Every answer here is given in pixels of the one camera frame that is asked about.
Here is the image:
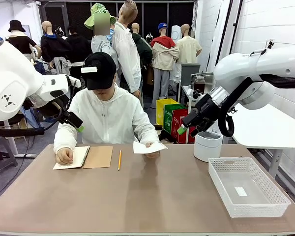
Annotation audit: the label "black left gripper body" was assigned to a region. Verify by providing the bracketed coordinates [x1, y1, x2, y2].
[38, 94, 71, 118]

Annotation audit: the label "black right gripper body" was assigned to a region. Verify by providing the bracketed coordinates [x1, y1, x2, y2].
[195, 92, 224, 125]

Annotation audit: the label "spiral notebook brown cover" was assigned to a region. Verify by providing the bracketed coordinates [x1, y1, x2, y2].
[52, 145, 114, 171]

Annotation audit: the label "white paper sheet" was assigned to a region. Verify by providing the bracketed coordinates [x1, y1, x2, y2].
[133, 140, 168, 155]

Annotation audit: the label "person's right forearm white sleeve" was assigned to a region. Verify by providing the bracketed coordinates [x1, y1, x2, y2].
[53, 122, 77, 155]

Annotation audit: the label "person's left forearm white sleeve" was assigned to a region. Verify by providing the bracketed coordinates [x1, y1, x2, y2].
[133, 119, 161, 146]

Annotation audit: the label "person's right hand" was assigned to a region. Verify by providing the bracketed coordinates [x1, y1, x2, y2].
[55, 147, 74, 165]

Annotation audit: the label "person's left hand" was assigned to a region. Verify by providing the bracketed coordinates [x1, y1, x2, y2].
[145, 142, 161, 159]

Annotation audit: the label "red recycling bin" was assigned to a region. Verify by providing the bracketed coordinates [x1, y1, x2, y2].
[171, 109, 197, 144]

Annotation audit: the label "green recycling bin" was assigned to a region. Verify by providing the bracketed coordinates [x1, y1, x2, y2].
[163, 104, 188, 135]

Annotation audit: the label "white round trash bin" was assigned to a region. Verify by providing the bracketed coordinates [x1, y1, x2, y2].
[193, 122, 224, 163]

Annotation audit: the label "small white narrow table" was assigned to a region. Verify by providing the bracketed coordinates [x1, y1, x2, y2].
[179, 85, 200, 145]

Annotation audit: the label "glass jar dark liquid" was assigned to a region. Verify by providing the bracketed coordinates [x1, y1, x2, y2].
[193, 76, 206, 94]

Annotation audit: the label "black chair base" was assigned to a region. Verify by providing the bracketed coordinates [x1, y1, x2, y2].
[154, 124, 178, 145]

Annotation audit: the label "yellow recycling bin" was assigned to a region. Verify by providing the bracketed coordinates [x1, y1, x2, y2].
[156, 98, 179, 126]

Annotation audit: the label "metal tray container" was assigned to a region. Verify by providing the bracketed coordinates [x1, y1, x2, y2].
[191, 72, 215, 86]

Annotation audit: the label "seated person white hooded jacket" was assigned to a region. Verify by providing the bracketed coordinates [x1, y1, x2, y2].
[53, 85, 161, 155]

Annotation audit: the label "grey box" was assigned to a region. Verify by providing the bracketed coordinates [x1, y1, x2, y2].
[180, 63, 201, 87]

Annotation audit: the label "mannequin torso blue jeans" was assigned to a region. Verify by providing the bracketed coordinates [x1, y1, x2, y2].
[32, 60, 46, 76]

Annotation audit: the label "black baseball cap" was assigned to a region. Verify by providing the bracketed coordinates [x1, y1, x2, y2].
[81, 52, 117, 91]

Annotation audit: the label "white desk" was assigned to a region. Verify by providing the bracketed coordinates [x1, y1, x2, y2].
[2, 119, 38, 159]

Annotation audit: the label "large white side table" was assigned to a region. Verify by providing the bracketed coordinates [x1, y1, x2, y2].
[220, 102, 295, 179]

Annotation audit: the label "mannequin black hoodie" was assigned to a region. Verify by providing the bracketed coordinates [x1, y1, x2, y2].
[40, 21, 73, 76]

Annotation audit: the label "mannequin cream shirt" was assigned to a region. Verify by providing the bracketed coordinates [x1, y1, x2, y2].
[176, 24, 203, 65]

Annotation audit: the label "mannequin blue cap red jacket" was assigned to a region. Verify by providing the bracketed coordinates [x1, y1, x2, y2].
[150, 23, 180, 109]

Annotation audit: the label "mannequin black bucket hat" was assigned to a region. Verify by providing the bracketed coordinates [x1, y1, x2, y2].
[5, 20, 43, 63]

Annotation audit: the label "grey stool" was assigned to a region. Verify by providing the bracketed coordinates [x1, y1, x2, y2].
[0, 136, 18, 180]

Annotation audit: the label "small white basket label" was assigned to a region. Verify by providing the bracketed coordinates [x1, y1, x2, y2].
[234, 187, 248, 197]

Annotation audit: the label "white perforated plastic basket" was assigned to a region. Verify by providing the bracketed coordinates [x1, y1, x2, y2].
[207, 157, 292, 218]

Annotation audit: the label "mannequin green checked hat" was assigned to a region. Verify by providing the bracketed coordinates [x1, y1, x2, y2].
[84, 3, 119, 66]

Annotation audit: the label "white oval fan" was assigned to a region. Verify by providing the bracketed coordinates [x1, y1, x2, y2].
[171, 25, 183, 43]

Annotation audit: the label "tall mannequin white shirt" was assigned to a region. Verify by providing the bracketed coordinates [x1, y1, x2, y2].
[111, 0, 143, 99]

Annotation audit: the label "mannequin dark green jacket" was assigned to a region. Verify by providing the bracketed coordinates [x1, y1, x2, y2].
[131, 23, 153, 86]

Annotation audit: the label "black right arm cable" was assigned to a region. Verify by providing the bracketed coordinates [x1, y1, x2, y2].
[217, 73, 295, 138]

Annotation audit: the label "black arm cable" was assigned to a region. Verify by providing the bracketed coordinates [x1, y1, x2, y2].
[0, 90, 80, 138]
[217, 73, 295, 138]

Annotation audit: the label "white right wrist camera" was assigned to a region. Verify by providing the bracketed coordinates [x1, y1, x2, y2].
[185, 88, 205, 100]

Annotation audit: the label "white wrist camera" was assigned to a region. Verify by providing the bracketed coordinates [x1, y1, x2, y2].
[64, 74, 82, 89]
[185, 88, 205, 100]

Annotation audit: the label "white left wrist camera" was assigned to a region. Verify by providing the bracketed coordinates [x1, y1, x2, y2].
[64, 74, 82, 89]

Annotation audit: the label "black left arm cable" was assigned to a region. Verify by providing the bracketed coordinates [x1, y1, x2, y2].
[0, 90, 80, 138]

